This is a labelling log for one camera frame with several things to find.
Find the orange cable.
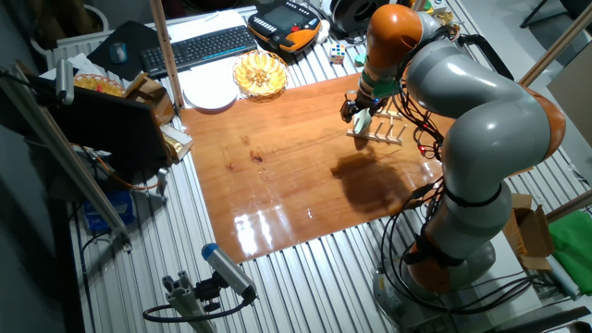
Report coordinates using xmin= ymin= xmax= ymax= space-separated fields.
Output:
xmin=92 ymin=154 xmax=161 ymax=191

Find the open cardboard box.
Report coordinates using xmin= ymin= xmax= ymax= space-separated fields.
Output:
xmin=501 ymin=192 xmax=555 ymax=272

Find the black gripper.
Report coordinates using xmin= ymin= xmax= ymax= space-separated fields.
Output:
xmin=340 ymin=90 xmax=386 ymax=124

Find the pale green round dish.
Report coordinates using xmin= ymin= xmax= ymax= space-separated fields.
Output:
xmin=353 ymin=108 xmax=374 ymax=136

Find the black camera cable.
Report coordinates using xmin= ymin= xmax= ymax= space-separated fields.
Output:
xmin=142 ymin=295 xmax=254 ymax=324

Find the white paper sheet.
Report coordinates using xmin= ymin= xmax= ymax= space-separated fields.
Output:
xmin=165 ymin=9 xmax=258 ymax=101

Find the blue box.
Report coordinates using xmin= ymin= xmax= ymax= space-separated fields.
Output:
xmin=82 ymin=189 xmax=137 ymax=235

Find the brown wooden box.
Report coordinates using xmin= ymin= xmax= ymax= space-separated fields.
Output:
xmin=122 ymin=72 xmax=176 ymax=127

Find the small white rounded object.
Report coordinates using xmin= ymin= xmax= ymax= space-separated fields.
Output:
xmin=315 ymin=18 xmax=331 ymax=45

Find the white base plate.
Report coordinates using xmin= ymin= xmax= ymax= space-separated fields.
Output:
xmin=478 ymin=230 xmax=543 ymax=326

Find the grey panel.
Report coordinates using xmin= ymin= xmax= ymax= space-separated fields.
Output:
xmin=547 ymin=55 xmax=592 ymax=149

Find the colourful puzzle cube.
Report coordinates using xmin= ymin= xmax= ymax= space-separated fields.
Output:
xmin=328 ymin=43 xmax=347 ymax=65

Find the black computer keyboard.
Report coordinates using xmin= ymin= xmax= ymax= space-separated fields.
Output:
xmin=139 ymin=25 xmax=258 ymax=79

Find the aluminium frame beam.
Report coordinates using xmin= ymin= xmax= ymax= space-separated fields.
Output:
xmin=0 ymin=62 xmax=133 ymax=252

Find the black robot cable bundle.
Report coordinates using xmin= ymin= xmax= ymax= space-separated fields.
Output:
xmin=378 ymin=25 xmax=561 ymax=321

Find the silver grey camera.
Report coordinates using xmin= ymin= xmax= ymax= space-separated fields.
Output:
xmin=55 ymin=58 xmax=75 ymax=105

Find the silver camera with blue cap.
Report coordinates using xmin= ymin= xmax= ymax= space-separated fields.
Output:
xmin=201 ymin=242 xmax=258 ymax=302

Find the black orange teach pendant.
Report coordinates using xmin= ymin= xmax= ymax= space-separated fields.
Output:
xmin=247 ymin=0 xmax=322 ymax=53

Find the white round bin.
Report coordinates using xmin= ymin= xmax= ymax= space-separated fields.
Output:
xmin=30 ymin=3 xmax=110 ymax=57

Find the black chair base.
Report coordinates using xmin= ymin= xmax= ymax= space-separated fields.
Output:
xmin=520 ymin=0 xmax=592 ymax=30

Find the black handle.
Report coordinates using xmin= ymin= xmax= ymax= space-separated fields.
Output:
xmin=457 ymin=33 xmax=515 ymax=82

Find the brass metal fitting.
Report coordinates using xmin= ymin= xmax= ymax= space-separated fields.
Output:
xmin=434 ymin=8 xmax=457 ymax=27

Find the black round spool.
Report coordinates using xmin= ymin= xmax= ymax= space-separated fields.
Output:
xmin=330 ymin=0 xmax=392 ymax=35

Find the green cloth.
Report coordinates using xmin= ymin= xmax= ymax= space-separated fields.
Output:
xmin=549 ymin=210 xmax=592 ymax=296

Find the short aluminium profile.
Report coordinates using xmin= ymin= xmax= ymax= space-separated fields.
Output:
xmin=161 ymin=270 xmax=216 ymax=333

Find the black mouse pad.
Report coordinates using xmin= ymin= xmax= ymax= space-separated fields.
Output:
xmin=86 ymin=20 xmax=161 ymax=82

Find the pale blue roll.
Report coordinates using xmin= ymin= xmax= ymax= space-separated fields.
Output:
xmin=545 ymin=266 xmax=582 ymax=302

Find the white round plate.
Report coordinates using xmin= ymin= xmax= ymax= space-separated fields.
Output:
xmin=182 ymin=76 xmax=240 ymax=112

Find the wooden peg dish rack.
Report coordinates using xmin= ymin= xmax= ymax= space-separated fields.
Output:
xmin=345 ymin=99 xmax=409 ymax=147

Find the black monitor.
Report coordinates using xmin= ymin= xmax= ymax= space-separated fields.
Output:
xmin=45 ymin=85 xmax=173 ymax=180

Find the brown wooden board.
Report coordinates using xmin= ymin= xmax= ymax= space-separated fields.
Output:
xmin=179 ymin=72 xmax=535 ymax=265

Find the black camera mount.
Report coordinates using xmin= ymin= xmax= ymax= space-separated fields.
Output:
xmin=193 ymin=272 xmax=224 ymax=314

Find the small metal bracket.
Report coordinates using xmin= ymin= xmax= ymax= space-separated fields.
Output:
xmin=154 ymin=166 xmax=170 ymax=203

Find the gold white packaged box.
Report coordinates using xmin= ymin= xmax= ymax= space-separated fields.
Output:
xmin=159 ymin=123 xmax=194 ymax=164

